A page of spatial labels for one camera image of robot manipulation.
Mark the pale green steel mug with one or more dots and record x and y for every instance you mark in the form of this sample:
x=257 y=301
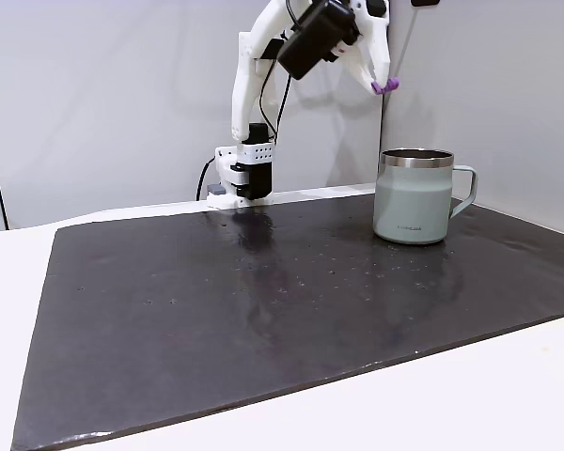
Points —
x=411 y=206

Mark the black table mat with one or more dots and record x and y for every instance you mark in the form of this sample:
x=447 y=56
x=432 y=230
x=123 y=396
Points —
x=216 y=305

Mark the grey camera stand rod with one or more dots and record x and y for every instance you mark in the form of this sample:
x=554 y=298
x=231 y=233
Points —
x=406 y=44

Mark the black camera box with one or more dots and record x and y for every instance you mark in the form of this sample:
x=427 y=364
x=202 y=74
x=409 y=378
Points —
x=315 y=37

